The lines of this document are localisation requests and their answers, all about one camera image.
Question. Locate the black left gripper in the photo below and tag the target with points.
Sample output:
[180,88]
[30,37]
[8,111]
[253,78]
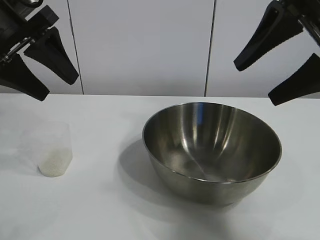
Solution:
[22,15]

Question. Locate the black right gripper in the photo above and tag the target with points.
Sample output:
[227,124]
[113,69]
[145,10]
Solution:
[310,12]

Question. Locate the clear plastic measuring cup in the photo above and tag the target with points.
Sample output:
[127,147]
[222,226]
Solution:
[52,140]

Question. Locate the white rice grains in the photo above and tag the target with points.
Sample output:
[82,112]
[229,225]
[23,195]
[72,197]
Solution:
[55,165]

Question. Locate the stainless steel mixing bowl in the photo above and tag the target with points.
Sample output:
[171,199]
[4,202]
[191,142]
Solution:
[212,150]

